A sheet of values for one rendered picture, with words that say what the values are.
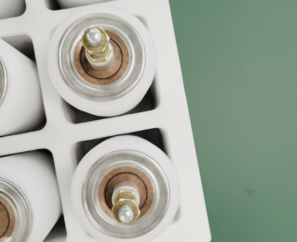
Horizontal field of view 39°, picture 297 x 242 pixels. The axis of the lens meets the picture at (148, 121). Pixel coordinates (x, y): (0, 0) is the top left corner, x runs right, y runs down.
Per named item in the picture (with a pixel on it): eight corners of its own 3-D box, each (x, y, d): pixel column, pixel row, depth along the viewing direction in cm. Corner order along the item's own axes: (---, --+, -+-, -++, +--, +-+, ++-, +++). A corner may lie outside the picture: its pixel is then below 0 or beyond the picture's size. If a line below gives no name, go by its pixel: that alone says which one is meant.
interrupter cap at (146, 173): (87, 242, 36) (86, 245, 35) (77, 155, 36) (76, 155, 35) (174, 231, 37) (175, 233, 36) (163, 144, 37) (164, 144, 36)
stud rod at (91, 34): (103, 63, 35) (97, 45, 27) (92, 58, 35) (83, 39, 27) (108, 52, 35) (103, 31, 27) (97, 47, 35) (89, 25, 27)
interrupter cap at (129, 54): (124, 115, 36) (124, 115, 36) (43, 81, 36) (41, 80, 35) (159, 35, 37) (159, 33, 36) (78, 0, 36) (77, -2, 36)
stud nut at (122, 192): (112, 209, 33) (112, 211, 32) (114, 187, 33) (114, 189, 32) (136, 211, 33) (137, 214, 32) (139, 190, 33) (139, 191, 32)
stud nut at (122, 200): (110, 220, 29) (110, 223, 28) (112, 195, 29) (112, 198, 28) (138, 223, 29) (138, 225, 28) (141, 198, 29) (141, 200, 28)
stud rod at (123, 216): (119, 201, 35) (117, 223, 27) (120, 189, 35) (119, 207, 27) (131, 203, 35) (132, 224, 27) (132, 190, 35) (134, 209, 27)
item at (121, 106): (129, 129, 54) (131, 131, 36) (60, 100, 54) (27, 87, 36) (158, 61, 55) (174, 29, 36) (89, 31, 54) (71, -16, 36)
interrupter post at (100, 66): (109, 76, 36) (107, 71, 33) (83, 65, 36) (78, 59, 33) (120, 51, 36) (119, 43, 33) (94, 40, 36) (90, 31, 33)
